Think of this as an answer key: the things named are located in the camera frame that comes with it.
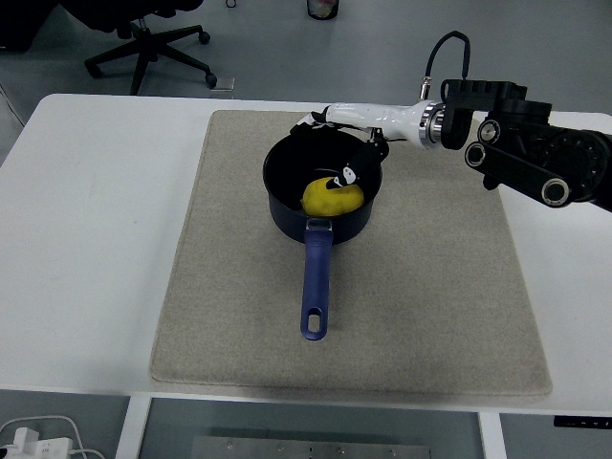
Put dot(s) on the metal floor socket plate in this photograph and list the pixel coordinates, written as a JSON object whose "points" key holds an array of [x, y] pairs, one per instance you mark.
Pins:
{"points": [[224, 83]]}

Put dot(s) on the white table leg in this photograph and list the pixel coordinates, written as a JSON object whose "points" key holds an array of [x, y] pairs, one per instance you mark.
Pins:
{"points": [[492, 437], [131, 430]]}

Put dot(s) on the black table control panel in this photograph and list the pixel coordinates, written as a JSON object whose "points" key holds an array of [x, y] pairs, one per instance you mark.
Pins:
{"points": [[578, 421]]}

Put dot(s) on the black bin with light contents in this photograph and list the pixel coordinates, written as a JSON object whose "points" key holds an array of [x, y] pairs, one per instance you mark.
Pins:
{"points": [[321, 8]]}

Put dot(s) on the white power strip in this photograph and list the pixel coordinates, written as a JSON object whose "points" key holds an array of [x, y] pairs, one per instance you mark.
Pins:
{"points": [[33, 442]]}

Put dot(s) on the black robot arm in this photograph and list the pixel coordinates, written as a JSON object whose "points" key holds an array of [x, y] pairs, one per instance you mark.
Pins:
{"points": [[526, 167]]}

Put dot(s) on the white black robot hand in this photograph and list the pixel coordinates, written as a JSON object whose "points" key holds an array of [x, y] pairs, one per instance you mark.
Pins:
{"points": [[378, 117]]}

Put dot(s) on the black office chair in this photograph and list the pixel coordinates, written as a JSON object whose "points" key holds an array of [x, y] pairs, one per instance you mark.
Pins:
{"points": [[143, 52]]}

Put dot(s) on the grey beige table mat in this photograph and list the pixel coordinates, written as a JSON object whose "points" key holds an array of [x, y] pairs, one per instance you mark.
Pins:
{"points": [[229, 287]]}

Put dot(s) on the grey metal plate with screws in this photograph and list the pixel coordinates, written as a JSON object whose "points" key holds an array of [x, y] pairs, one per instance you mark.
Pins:
{"points": [[311, 449]]}

